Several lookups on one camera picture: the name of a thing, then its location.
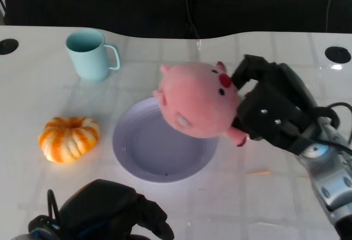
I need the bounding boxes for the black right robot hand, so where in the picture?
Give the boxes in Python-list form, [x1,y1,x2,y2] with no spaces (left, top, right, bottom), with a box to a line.
[230,54,320,156]

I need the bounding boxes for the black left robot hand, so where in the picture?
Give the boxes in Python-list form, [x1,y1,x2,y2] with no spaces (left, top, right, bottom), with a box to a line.
[58,179,175,240]

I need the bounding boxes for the pink plush pig doll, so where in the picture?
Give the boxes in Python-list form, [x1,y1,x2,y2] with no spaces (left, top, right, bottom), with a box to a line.
[152,61,255,148]

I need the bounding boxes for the lavender round plate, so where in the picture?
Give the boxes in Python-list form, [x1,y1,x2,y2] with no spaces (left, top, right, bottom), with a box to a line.
[112,97,219,184]

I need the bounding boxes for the orange white striped pumpkin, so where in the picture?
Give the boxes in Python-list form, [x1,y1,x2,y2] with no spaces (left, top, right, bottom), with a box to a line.
[37,116,101,165]

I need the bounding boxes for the black round table grommet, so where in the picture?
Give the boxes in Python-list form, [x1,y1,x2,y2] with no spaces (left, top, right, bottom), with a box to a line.
[324,46,352,63]
[0,38,19,56]

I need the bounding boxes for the light blue mug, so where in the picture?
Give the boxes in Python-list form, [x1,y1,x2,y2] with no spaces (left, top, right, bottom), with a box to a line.
[65,29,121,83]

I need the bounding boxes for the black backdrop curtain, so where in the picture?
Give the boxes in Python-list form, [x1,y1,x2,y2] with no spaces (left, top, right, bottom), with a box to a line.
[0,0,352,40]

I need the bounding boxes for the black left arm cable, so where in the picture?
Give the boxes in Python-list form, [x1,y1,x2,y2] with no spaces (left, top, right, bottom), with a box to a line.
[47,189,61,223]

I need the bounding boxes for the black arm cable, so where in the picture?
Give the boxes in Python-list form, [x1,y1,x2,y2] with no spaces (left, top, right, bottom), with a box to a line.
[47,189,61,223]
[285,101,352,152]

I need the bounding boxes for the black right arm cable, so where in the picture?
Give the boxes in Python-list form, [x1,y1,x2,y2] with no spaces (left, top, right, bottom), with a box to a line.
[285,101,352,152]

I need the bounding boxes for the thin grey hanging cable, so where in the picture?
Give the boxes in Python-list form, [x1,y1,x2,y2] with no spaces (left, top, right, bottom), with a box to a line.
[184,0,200,40]
[326,0,342,34]

